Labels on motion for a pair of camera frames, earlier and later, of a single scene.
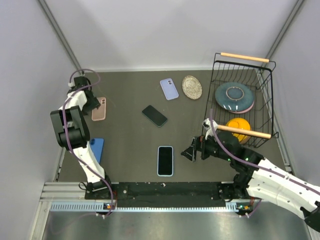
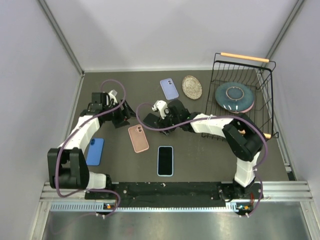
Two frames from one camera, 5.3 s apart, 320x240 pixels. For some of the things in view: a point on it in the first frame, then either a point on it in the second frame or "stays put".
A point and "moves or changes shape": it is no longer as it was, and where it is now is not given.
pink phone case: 99,114 moves or changes shape
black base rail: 164,195 stays put
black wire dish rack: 240,99 stays put
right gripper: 198,143 to 167,132
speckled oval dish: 191,87 stays put
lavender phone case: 169,89 stays put
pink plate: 242,111 stays put
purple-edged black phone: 165,162 stays put
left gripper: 94,104 to 124,115
